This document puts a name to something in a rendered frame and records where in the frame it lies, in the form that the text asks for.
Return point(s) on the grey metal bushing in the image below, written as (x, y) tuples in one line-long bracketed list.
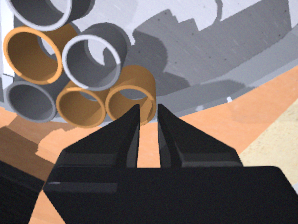
[(82, 71), (38, 15), (31, 103)]

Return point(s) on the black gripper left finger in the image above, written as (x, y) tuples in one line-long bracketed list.
[(108, 145)]

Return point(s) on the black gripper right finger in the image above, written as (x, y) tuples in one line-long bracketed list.
[(190, 146)]

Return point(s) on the bronze bushing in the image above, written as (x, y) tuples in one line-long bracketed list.
[(138, 78), (26, 58), (79, 111)]

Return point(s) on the grey round turntable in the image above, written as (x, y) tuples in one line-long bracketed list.
[(202, 53)]

